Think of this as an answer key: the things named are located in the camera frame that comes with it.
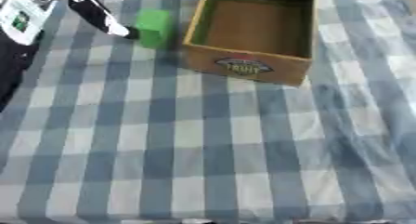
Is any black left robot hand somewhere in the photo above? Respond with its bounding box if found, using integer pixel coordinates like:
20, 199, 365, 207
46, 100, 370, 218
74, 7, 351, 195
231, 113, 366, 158
66, 0, 142, 40

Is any tan cardboard box green inside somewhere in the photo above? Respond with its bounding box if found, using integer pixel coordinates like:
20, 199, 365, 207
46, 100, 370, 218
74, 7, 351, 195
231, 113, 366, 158
180, 0, 319, 88

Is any green rectangular block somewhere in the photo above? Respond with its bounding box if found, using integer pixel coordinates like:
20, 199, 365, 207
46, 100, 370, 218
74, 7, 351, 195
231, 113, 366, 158
131, 8, 176, 50

